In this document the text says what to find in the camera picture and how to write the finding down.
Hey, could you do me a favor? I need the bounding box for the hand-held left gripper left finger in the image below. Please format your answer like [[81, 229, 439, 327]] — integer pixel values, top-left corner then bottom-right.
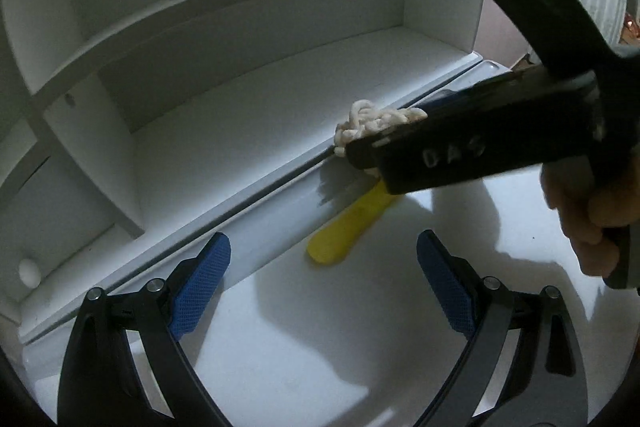
[[57, 232, 233, 427]]

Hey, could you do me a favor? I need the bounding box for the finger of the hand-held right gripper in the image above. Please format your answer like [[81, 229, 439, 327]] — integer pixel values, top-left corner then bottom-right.
[[345, 117, 436, 171], [412, 71, 544, 118]]

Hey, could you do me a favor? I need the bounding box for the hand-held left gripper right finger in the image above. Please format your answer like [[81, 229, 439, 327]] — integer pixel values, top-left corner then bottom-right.
[[416, 229, 588, 427]]

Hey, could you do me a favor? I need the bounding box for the white noodle clump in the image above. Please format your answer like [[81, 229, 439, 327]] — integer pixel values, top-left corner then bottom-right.
[[334, 99, 428, 158]]

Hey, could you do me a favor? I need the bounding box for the yellow oblong plastic piece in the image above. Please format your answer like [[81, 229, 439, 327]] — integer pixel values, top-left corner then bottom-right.
[[306, 182, 401, 265]]

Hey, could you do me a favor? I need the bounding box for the person's right hand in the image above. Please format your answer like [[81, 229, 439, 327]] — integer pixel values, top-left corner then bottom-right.
[[541, 154, 640, 279]]

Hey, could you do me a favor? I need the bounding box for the white drawer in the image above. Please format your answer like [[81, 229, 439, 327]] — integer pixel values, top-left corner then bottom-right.
[[0, 157, 121, 308]]

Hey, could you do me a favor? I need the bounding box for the white shelf unit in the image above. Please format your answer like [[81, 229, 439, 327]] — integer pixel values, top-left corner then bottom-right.
[[0, 0, 496, 343]]

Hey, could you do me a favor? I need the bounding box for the round white drawer knob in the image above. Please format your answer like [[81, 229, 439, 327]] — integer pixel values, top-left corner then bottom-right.
[[17, 258, 41, 289]]

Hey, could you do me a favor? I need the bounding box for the brown object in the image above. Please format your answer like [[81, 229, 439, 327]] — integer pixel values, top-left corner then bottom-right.
[[620, 17, 640, 45]]

